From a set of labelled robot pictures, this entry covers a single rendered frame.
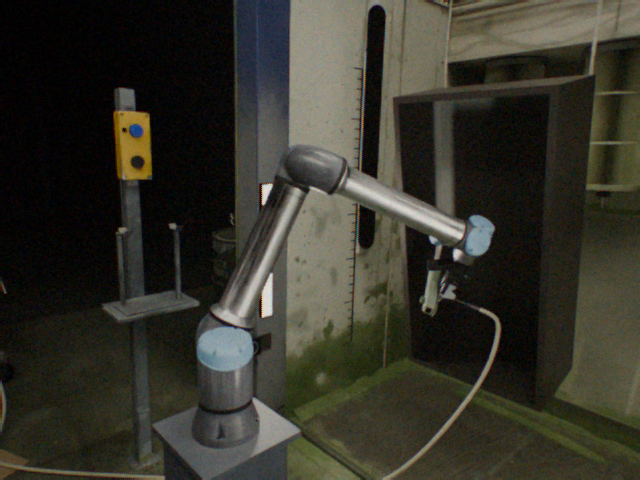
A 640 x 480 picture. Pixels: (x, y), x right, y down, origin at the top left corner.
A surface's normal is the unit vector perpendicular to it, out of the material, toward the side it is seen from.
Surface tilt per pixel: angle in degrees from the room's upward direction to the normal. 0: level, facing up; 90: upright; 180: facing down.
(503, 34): 90
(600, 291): 57
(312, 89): 90
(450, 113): 102
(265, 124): 90
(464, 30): 90
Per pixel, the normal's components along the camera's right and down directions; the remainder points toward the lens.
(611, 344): -0.60, -0.44
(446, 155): -0.69, 0.32
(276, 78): 0.68, 0.16
